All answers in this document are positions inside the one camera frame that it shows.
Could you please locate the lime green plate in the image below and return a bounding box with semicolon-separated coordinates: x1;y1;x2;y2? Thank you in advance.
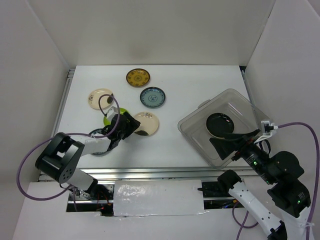
103;107;129;126

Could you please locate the yellow patterned plate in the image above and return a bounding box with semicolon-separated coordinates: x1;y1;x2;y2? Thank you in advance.
125;68;151;88

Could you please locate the clear plastic bin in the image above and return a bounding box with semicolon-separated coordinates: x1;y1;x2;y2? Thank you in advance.
177;88;269;169

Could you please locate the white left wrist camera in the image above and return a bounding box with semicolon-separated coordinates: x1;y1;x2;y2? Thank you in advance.
105;106;120;122

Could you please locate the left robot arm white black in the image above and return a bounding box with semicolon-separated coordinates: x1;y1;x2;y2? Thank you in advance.
35;112;141;200

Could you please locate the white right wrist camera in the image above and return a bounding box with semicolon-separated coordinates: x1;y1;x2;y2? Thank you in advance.
254;119;279;144

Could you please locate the cream plate with dark patch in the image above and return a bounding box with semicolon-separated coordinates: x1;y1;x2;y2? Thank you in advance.
87;88;113;110

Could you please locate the small blue patterned plate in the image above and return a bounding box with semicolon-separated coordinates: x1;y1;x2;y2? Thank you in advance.
89;126;110;157

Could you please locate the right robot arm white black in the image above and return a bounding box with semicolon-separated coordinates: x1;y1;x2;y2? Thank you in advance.
210;134;316;240

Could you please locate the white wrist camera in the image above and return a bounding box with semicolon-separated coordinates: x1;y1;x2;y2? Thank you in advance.
254;119;279;144
105;106;120;122

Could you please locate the small cream plate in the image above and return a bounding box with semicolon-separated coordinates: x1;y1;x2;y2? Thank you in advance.
207;128;225;139

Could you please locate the large blue patterned plate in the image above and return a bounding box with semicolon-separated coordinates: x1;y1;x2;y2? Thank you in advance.
139;87;166;109

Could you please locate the black glossy plate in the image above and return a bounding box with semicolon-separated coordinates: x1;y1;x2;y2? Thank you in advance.
205;112;235;134

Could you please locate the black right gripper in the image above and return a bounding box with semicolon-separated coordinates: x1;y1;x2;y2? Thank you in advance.
208;126;276;182

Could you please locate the large cream plate dark patch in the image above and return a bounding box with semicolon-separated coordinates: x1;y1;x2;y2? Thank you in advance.
132;111;160;138

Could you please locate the white front cover panel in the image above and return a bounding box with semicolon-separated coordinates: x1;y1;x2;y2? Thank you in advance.
113;180;205;217

